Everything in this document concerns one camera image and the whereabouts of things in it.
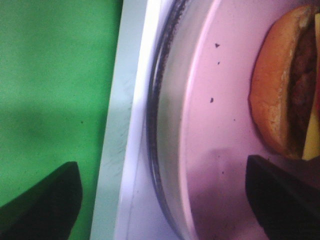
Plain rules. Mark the glass microwave turntable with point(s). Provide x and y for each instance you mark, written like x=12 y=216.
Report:
x=177 y=54

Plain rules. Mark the white microwave oven body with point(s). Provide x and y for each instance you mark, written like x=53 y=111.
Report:
x=126 y=206

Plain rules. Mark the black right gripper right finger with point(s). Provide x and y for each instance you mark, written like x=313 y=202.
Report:
x=284 y=206

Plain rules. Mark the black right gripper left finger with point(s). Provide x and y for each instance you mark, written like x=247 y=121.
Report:
x=46 y=211

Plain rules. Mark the toy hamburger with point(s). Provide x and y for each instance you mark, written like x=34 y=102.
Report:
x=283 y=84

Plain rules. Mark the pink ceramic plate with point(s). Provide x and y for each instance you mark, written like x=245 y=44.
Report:
x=220 y=133

